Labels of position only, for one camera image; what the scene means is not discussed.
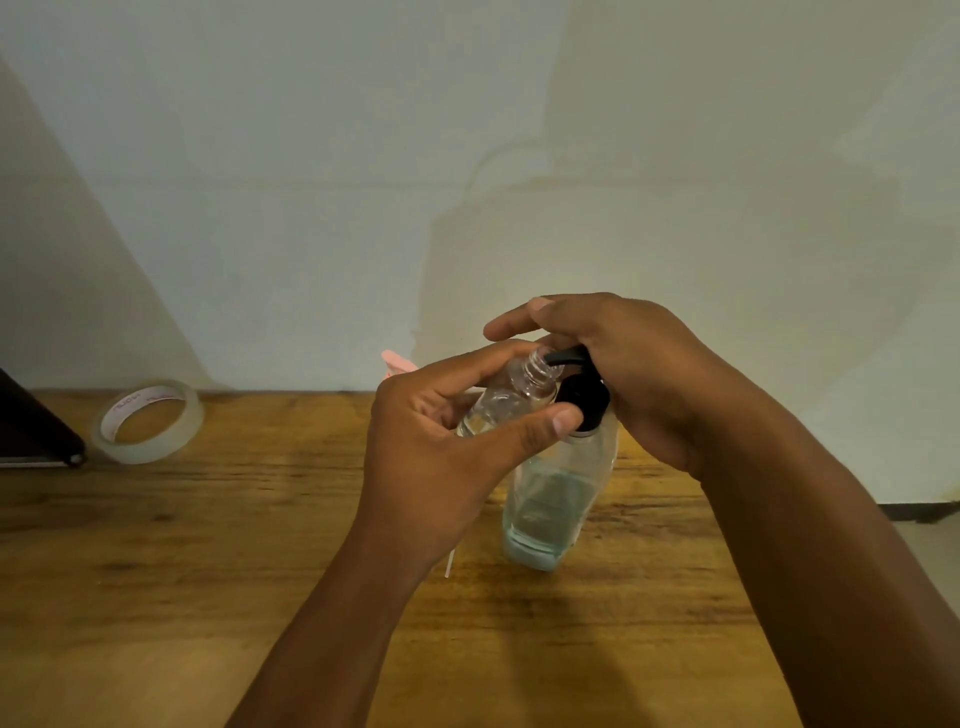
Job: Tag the person's left hand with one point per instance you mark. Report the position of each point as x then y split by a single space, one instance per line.
420 472

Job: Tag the person's right hand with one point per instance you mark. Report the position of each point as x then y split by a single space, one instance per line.
652 375

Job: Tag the person's right fingers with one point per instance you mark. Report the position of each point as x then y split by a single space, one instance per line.
559 315

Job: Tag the person's left thumb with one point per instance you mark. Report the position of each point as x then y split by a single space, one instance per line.
536 435

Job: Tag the small clear plastic bottle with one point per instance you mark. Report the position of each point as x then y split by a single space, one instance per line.
517 390

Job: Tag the clear bottle with black pump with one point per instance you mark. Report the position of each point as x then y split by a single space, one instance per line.
555 495

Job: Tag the person's left forearm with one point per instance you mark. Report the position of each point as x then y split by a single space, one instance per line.
330 645

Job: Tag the person's right forearm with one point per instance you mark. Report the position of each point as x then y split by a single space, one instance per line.
832 570

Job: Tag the pink cap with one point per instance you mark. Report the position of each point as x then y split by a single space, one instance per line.
397 364

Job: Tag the thin white tube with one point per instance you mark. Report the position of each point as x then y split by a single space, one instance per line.
449 565

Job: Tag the clear adhesive tape roll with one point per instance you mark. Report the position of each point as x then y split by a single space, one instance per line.
150 420

